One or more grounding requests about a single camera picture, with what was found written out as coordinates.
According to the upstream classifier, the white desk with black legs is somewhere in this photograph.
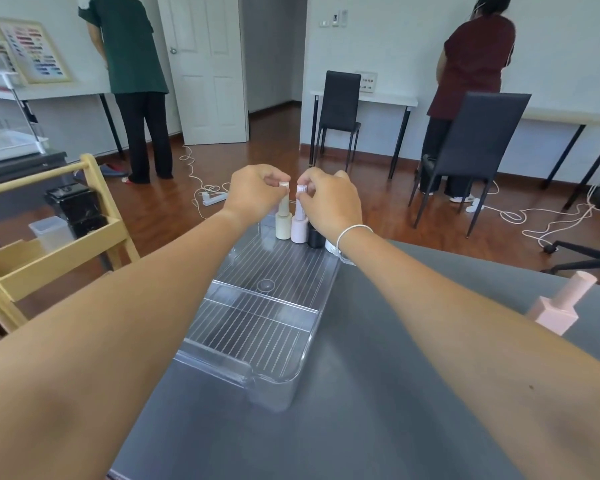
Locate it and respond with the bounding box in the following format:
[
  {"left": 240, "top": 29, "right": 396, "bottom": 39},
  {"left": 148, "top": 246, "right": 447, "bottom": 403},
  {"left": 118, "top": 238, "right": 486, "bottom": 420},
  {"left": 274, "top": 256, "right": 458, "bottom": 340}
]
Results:
[
  {"left": 0, "top": 83, "right": 127, "bottom": 161},
  {"left": 309, "top": 89, "right": 419, "bottom": 179}
]

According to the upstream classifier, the white display shelf rack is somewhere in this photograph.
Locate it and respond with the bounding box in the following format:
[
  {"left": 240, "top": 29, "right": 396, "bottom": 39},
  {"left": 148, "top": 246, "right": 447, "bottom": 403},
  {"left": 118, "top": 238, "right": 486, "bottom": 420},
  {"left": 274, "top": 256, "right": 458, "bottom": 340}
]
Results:
[{"left": 0, "top": 49, "right": 49, "bottom": 165}]

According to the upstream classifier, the small translucent plastic container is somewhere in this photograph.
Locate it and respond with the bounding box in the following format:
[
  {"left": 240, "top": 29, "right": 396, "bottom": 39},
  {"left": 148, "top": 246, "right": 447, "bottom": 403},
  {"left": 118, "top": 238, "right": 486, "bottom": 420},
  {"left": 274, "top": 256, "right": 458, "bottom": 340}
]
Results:
[{"left": 28, "top": 216, "right": 76, "bottom": 254}]

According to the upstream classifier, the person's right hand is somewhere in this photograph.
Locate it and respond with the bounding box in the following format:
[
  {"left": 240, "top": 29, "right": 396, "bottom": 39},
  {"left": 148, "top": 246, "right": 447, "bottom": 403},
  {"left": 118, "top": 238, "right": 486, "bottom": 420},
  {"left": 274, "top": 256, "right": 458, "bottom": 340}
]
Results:
[{"left": 295, "top": 167, "right": 365, "bottom": 243}]

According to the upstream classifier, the white string bracelet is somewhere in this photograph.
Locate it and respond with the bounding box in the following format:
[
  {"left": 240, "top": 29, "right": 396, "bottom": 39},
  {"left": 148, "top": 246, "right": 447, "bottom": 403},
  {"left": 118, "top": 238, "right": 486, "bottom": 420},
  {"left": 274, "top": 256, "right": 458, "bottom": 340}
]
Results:
[{"left": 335, "top": 224, "right": 375, "bottom": 265}]

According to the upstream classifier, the clear plastic organizer tray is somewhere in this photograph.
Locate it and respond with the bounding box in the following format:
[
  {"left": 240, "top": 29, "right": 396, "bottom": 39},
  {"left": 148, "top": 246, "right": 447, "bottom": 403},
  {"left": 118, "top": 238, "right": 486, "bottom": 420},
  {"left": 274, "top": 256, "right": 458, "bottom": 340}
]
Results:
[{"left": 173, "top": 204, "right": 342, "bottom": 413}]

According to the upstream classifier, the white panelled door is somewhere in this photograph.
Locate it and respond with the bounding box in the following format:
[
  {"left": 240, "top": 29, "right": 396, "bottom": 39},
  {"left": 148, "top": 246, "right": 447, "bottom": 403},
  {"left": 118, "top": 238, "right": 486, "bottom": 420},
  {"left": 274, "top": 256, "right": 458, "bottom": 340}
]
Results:
[{"left": 155, "top": 0, "right": 251, "bottom": 145}]

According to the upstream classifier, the pink square nail polish bottle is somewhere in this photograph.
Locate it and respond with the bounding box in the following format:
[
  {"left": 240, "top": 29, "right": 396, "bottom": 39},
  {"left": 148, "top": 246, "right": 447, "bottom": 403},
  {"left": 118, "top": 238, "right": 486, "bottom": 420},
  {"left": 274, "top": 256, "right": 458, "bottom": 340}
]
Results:
[{"left": 525, "top": 296, "right": 580, "bottom": 337}]

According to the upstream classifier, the black glossy device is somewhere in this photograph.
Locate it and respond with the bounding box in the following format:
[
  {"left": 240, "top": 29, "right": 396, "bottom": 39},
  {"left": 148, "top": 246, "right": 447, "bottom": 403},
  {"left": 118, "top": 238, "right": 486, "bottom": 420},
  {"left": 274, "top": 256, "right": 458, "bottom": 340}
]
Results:
[{"left": 45, "top": 183, "right": 109, "bottom": 239}]

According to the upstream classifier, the wooden framed colour chart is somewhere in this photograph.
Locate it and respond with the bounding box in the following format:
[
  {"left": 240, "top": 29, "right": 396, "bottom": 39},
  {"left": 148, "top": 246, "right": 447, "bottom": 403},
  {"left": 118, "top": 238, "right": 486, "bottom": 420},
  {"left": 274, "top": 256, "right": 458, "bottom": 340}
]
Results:
[{"left": 0, "top": 16, "right": 73, "bottom": 85}]

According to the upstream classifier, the black dining chair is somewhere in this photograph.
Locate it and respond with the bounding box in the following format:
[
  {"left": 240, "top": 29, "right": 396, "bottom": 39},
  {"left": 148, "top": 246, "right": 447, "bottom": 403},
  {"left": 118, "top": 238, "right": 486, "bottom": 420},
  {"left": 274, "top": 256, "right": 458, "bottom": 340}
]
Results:
[
  {"left": 313, "top": 70, "right": 363, "bottom": 171},
  {"left": 408, "top": 92, "right": 533, "bottom": 239}
]

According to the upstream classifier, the person's left hand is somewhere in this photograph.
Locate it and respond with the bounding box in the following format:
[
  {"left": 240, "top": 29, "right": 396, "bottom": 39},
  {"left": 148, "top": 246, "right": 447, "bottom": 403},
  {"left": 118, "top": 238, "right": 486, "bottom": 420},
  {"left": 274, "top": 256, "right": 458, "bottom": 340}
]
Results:
[{"left": 222, "top": 164, "right": 292, "bottom": 228}]

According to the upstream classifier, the white wall switch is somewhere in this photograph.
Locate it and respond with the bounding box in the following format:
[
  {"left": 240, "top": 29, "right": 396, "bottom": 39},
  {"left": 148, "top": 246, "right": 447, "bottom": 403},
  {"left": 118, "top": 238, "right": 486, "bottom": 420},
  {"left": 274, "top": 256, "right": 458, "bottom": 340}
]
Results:
[{"left": 319, "top": 9, "right": 349, "bottom": 29}]

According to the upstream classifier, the light wooden rack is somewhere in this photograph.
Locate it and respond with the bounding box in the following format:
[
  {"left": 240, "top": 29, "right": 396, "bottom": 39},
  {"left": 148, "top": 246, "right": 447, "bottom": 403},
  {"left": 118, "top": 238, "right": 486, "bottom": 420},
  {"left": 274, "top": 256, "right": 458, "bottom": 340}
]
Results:
[{"left": 0, "top": 153, "right": 141, "bottom": 335}]

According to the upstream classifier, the dark grey cabinet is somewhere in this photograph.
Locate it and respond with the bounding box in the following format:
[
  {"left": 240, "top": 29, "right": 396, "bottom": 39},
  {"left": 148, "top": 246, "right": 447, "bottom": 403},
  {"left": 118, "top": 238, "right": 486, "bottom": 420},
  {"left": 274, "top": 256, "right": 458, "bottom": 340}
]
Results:
[{"left": 0, "top": 150, "right": 69, "bottom": 228}]

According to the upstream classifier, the pink square brush cap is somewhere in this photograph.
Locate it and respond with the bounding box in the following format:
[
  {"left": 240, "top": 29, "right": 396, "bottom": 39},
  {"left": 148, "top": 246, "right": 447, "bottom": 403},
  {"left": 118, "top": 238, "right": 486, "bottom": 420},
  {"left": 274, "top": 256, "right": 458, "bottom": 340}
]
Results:
[{"left": 552, "top": 270, "right": 599, "bottom": 311}]

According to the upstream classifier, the clear plastic divider insert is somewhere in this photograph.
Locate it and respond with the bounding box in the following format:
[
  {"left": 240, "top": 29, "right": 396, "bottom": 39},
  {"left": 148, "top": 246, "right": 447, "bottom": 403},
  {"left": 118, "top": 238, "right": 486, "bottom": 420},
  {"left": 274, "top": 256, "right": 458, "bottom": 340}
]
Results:
[{"left": 175, "top": 279, "right": 320, "bottom": 413}]

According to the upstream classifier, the grey table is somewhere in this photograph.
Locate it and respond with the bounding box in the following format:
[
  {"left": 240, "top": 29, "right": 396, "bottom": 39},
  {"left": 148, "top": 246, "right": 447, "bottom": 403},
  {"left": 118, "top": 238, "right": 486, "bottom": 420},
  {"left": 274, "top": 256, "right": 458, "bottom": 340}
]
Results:
[{"left": 107, "top": 239, "right": 600, "bottom": 480}]

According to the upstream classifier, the person's right forearm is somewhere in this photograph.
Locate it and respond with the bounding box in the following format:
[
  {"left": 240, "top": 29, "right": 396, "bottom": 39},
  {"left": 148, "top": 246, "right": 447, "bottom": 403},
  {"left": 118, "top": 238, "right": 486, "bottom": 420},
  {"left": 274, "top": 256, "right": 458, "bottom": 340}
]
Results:
[{"left": 337, "top": 232, "right": 600, "bottom": 480}]

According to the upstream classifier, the wooden desk with black legs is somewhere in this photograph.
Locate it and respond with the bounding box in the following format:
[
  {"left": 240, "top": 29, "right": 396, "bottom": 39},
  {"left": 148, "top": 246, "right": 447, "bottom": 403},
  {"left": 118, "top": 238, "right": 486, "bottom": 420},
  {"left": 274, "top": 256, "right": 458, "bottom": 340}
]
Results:
[{"left": 522, "top": 107, "right": 600, "bottom": 211}]

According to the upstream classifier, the person's left forearm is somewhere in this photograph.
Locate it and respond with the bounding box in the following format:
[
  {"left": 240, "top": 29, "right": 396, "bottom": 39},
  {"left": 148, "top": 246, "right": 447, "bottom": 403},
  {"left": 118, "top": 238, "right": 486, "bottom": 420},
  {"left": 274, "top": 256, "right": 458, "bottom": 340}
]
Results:
[{"left": 0, "top": 209, "right": 251, "bottom": 480}]

